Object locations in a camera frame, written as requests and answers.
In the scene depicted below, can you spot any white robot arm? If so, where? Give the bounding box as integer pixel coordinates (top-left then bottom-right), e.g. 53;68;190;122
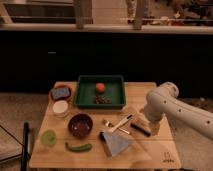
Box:
143;82;213;140

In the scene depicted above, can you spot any dark purple bowl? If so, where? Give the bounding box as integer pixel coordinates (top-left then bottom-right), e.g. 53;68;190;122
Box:
68;113;93;139

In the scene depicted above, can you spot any blue grey folded cloth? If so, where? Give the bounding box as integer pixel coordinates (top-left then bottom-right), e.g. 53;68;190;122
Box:
100;131;132;157

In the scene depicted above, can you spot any brown nuts pile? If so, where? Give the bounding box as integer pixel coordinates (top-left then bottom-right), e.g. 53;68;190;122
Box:
95;96;111;104

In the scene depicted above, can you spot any orange ball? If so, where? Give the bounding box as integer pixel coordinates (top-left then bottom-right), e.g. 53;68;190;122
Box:
95;83;105;93

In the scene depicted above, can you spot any green plastic tray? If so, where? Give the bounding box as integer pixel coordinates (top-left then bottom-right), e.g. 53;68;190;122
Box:
74;75;126;109

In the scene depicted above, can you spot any green cucumber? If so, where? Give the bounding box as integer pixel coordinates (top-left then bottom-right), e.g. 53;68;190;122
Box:
65;142;93;152

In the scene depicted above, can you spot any white cup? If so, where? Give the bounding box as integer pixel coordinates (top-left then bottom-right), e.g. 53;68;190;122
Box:
52;100;68;117

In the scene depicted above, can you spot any blue sponge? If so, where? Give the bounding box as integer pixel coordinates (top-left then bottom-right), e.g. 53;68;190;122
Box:
51;87;70;100

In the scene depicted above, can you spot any orange-rimmed plate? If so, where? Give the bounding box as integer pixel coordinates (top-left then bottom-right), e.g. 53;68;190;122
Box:
49;85;72;102

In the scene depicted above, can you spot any light green cup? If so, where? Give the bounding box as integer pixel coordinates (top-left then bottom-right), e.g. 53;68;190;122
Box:
41;130;56;147

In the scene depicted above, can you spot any white handled utensil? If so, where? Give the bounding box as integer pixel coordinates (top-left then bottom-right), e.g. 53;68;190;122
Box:
109;115;133;132

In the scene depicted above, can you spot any black chair frame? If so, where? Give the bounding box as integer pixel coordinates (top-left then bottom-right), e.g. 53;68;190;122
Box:
0;122;31;171

